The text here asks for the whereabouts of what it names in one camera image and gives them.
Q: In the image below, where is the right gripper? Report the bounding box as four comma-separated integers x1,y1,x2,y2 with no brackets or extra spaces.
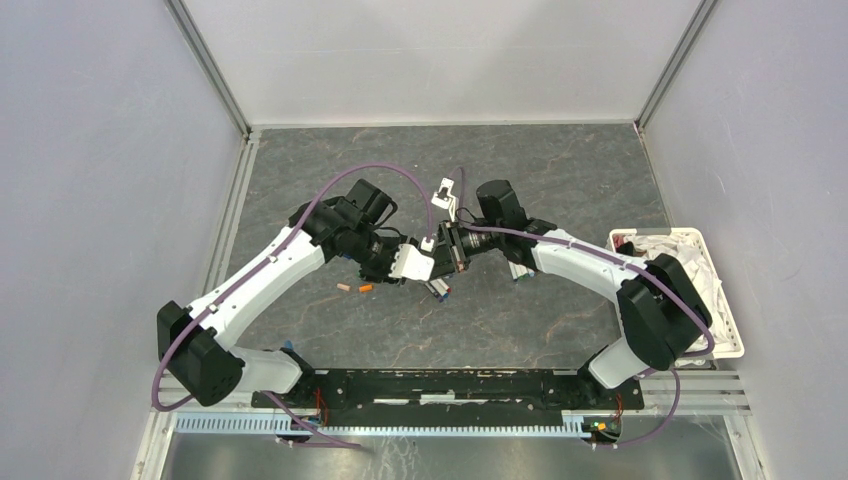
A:
428,219,504,281

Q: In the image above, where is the green capped marker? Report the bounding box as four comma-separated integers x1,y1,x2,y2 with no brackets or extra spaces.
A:
508,261,535,282

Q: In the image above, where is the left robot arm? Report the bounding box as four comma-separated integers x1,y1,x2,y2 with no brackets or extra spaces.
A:
156,179,404,408

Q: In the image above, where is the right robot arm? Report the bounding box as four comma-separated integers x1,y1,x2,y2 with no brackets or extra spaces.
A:
431,178,715,408

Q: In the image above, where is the dark purple pen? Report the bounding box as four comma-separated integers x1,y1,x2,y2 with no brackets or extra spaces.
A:
425,283,445,303

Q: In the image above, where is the red capped marker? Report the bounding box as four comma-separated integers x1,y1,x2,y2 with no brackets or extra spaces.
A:
431,279,451,297

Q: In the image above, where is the blue capped marker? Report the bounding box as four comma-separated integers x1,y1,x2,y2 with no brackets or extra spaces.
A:
426,279,451,302

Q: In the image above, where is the white cloth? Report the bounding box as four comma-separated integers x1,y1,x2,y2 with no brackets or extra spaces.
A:
621,229,735,358

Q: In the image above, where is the white plastic basket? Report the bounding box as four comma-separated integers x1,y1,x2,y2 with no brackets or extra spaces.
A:
606,227,746,362

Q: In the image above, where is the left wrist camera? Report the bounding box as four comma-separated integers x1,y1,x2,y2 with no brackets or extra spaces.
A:
388,237,435,282

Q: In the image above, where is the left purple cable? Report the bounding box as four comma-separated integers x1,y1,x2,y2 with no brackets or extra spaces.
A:
150,162,436,449

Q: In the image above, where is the purple cable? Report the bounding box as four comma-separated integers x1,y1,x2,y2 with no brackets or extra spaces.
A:
450,165,717,452
150,162,436,449

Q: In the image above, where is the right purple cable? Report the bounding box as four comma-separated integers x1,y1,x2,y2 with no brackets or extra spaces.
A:
450,165,717,452

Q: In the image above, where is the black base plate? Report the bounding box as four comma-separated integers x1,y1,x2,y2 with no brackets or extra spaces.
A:
278,368,645,427

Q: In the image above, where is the slotted cable duct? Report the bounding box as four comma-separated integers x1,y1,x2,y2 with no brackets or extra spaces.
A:
174,412,590,440

